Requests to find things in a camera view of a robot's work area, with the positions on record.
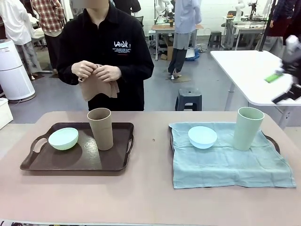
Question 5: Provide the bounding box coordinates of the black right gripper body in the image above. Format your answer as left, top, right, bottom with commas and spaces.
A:
281, 50, 301, 84

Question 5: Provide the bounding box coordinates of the tall light green cup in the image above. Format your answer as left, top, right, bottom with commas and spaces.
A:
232, 106, 265, 152

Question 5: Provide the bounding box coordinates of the light blue bowl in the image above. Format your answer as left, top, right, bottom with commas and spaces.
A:
187, 126, 218, 149

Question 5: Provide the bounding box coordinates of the blue cloth mat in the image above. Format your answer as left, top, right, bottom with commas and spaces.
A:
169, 121, 297, 190

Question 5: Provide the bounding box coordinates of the beige cloth mat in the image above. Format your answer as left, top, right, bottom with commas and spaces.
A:
78, 63, 120, 102

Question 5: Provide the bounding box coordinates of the tall brown cup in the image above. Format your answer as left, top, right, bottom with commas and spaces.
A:
87, 107, 114, 151

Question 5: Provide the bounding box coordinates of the light green bowl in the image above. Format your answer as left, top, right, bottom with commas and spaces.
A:
48, 127, 79, 151

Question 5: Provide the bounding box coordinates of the person's left forearm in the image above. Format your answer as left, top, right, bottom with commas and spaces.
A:
117, 62, 155, 83

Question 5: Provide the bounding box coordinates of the person's right forearm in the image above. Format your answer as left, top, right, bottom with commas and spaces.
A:
56, 62, 82, 86

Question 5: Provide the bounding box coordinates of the person's left hand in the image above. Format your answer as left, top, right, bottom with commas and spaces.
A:
95, 65, 122, 83

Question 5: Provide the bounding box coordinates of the person's right hand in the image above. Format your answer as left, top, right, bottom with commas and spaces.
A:
73, 60, 96, 78

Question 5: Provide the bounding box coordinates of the white side table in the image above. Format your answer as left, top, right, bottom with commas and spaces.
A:
210, 50, 301, 130

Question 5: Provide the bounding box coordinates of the bystander in dark red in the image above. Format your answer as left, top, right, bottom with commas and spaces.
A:
268, 0, 301, 59

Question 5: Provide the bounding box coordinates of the black slanted pole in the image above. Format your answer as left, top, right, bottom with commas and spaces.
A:
258, 0, 276, 52

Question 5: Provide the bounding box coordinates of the white background desk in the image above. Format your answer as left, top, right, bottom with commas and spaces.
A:
222, 17, 268, 50

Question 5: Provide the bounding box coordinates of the dark plastic stool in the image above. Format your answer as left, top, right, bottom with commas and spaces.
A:
208, 31, 223, 49

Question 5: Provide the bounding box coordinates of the small white background robot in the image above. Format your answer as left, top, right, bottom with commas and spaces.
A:
235, 0, 245, 22

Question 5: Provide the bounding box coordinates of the grey plastic stool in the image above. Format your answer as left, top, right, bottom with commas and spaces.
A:
175, 87, 203, 111

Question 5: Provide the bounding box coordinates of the bystander in light blue shirt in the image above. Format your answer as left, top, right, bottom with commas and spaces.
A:
168, 0, 203, 77

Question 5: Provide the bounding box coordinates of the cardboard box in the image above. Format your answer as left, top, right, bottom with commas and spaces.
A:
160, 37, 175, 61

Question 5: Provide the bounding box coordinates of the wooden background table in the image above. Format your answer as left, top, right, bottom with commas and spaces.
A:
151, 23, 204, 59

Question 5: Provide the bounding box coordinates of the bystander in black top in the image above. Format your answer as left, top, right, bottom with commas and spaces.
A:
110, 0, 142, 17

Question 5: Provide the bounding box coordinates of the person in black shirt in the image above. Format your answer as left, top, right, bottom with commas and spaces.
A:
56, 0, 155, 112

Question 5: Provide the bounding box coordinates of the bystander in red plaid shirt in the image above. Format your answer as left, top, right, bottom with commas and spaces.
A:
32, 0, 65, 70

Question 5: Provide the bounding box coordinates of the bystander in white coat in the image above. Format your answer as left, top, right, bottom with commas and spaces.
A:
0, 0, 40, 75

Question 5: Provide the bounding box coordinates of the white box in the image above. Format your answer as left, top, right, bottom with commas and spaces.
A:
0, 97, 14, 130

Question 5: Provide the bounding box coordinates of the dark brown handled tray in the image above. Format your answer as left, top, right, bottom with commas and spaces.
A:
168, 123, 282, 155
20, 121, 135, 170

